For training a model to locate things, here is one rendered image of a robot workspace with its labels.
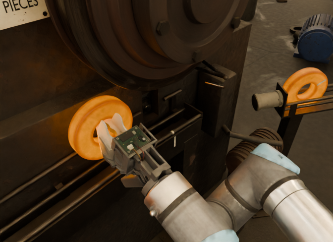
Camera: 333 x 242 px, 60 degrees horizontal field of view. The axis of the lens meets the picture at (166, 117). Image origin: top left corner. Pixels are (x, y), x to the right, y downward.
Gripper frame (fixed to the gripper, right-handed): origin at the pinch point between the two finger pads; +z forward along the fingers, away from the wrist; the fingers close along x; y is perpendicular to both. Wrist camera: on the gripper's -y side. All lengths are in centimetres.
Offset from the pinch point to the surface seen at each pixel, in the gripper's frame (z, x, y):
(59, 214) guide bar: -7.8, 16.0, -14.1
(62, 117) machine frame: 6.1, 6.1, -0.7
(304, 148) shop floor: -35, -122, -77
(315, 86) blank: -22, -70, -6
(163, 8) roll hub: -4.2, -8.0, 28.9
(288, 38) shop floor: 48, -258, -101
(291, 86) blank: -18, -62, -6
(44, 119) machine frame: 6.6, 9.9, 0.8
